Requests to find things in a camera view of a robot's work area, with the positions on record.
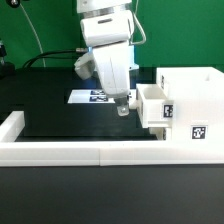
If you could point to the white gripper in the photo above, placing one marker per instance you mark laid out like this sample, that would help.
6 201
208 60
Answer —
109 36

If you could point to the white drawer tray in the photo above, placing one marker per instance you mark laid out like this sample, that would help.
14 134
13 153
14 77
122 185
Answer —
153 106
159 132

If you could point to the white drawer cabinet box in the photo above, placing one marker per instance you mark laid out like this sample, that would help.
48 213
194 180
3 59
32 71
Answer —
198 95

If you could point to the white front drawer tray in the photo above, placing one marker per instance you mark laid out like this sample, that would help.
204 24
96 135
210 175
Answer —
159 132

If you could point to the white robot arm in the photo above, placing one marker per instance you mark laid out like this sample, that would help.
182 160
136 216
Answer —
85 65

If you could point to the fiducial marker sheet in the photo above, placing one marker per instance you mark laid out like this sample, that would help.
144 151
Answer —
88 96

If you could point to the white foam border frame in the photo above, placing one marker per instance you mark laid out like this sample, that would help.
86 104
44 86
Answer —
98 153

